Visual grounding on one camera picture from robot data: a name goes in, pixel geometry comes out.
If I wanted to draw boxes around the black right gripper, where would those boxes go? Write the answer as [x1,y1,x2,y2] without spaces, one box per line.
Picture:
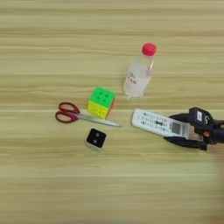
[163,112,224,152]

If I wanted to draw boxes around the white remote control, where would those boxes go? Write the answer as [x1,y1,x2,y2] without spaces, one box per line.
[130,108,195,139]

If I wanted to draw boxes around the clear bottle red cap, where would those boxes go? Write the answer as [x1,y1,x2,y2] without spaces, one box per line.
[122,42,158,100]

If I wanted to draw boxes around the small black white cube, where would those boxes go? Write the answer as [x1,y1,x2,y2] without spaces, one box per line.
[85,127,108,152]

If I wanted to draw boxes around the small black white-label box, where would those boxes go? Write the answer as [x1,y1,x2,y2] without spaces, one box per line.
[187,106,214,130]

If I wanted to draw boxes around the green yellow puzzle cube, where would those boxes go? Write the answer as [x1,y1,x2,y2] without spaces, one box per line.
[87,86,118,120]

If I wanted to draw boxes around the red handled scissors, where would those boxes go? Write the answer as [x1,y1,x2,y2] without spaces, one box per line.
[54,101,123,128]

